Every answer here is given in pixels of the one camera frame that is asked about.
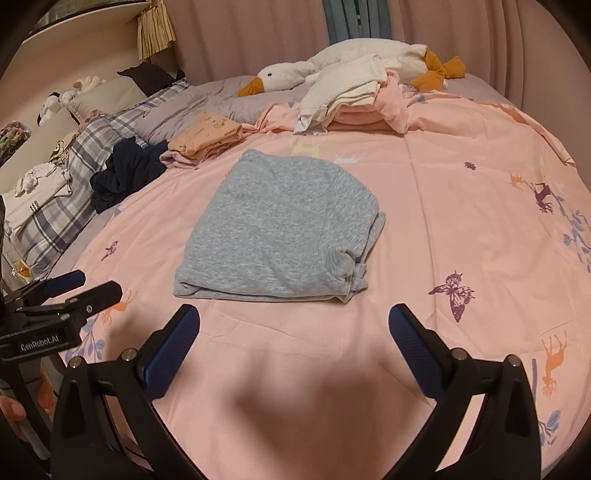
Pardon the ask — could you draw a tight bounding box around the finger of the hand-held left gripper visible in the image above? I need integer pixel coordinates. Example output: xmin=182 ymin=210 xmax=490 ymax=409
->
xmin=65 ymin=282 xmax=123 ymax=319
xmin=43 ymin=270 xmax=86 ymax=299

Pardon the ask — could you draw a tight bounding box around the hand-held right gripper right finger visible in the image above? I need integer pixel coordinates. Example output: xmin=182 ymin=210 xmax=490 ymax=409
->
xmin=388 ymin=305 xmax=541 ymax=480

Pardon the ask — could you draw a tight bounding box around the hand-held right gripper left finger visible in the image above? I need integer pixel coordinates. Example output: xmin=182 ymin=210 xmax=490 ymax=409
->
xmin=48 ymin=305 xmax=201 ymax=480

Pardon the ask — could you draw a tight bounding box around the grey printed sweatshirt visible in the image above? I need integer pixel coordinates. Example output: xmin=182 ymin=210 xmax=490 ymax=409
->
xmin=173 ymin=148 xmax=386 ymax=303

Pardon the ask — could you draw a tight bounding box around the person's left hand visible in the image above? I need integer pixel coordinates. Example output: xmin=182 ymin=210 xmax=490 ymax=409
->
xmin=0 ymin=399 xmax=27 ymax=439

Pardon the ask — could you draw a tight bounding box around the plaid pillow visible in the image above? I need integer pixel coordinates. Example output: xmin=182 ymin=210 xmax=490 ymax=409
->
xmin=9 ymin=78 xmax=190 ymax=278

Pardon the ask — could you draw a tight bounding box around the white printed garment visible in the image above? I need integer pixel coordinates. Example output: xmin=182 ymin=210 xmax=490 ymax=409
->
xmin=2 ymin=164 xmax=72 ymax=241

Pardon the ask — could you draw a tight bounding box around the navy crumpled garment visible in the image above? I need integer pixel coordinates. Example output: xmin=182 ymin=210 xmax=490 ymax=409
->
xmin=90 ymin=136 xmax=169 ymax=214

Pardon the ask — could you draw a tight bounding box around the pink printed blanket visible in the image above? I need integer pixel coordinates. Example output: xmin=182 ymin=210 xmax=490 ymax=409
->
xmin=46 ymin=90 xmax=591 ymax=480

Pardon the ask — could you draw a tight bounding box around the panda print cushion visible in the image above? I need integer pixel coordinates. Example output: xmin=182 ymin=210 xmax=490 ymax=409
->
xmin=48 ymin=129 xmax=86 ymax=167

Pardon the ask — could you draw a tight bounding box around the colourful patterned cushion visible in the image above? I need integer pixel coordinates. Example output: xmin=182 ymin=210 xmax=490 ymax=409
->
xmin=0 ymin=121 xmax=31 ymax=162

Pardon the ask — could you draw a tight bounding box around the cream pillow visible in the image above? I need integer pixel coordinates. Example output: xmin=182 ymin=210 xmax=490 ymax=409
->
xmin=69 ymin=76 xmax=148 ymax=121

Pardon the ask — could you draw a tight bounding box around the white brown plush toy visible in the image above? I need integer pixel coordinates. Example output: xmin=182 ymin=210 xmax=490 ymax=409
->
xmin=71 ymin=75 xmax=107 ymax=93

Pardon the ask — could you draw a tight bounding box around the peach folded garment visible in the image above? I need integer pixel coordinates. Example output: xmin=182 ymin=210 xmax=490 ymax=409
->
xmin=167 ymin=111 xmax=243 ymax=158

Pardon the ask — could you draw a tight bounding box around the black cloth on headboard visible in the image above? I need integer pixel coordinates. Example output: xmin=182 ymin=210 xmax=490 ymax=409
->
xmin=117 ymin=62 xmax=185 ymax=95

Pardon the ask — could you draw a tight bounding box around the cream headboard cabinet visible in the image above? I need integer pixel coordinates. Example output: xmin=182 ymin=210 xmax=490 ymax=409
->
xmin=0 ymin=0 xmax=185 ymax=153

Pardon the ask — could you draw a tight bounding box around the yellow striped curtain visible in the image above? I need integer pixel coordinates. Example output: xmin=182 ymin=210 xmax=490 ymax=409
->
xmin=137 ymin=0 xmax=177 ymax=60

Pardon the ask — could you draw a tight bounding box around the white goose plush toy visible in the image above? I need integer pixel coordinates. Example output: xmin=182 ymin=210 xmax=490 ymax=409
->
xmin=236 ymin=38 xmax=464 ymax=97

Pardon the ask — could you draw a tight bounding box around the pink curtain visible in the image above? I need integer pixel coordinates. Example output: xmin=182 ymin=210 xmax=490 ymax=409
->
xmin=166 ymin=0 xmax=591 ymax=121

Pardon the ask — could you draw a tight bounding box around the blue curtain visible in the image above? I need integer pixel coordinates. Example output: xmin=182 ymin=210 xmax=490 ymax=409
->
xmin=323 ymin=0 xmax=392 ymax=43

